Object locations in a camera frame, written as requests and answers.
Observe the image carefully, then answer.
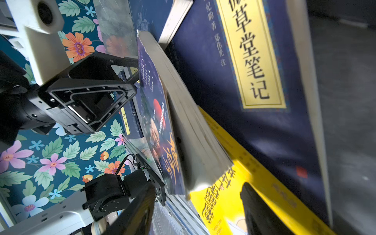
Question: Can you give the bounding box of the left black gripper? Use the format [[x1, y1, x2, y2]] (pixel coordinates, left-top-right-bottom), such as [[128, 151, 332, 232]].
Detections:
[[1, 51, 139, 146]]

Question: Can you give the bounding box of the yellow book on floor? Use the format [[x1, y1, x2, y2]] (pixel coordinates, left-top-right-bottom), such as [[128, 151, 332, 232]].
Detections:
[[191, 112, 333, 235]]

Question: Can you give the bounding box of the purple old man book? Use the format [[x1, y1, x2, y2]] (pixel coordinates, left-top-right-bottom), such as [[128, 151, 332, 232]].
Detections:
[[137, 31, 233, 195]]

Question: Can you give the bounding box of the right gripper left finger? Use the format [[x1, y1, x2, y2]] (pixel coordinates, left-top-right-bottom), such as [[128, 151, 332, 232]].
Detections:
[[103, 183, 156, 235]]

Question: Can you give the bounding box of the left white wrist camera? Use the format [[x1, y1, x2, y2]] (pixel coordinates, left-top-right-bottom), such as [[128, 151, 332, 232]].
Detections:
[[1, 1, 71, 86]]

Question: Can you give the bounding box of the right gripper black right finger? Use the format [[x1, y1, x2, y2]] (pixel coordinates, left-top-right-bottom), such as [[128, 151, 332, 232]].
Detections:
[[240, 182, 293, 235]]

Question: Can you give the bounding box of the navy book middle right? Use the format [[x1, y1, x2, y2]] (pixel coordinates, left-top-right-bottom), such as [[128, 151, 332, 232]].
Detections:
[[166, 1, 333, 226]]

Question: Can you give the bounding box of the aluminium front rail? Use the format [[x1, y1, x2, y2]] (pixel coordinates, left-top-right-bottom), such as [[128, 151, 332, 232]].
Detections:
[[149, 195, 209, 235]]

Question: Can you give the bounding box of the navy book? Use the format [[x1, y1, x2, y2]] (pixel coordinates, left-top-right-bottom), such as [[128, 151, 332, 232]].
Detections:
[[129, 0, 193, 49], [120, 94, 144, 140], [166, 1, 333, 226]]

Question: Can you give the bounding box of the navy book far left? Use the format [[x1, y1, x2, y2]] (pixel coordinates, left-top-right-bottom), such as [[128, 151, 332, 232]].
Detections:
[[120, 94, 144, 140]]

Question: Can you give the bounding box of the navy book lower left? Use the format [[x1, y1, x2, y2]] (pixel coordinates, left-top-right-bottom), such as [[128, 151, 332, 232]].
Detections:
[[129, 0, 193, 49]]

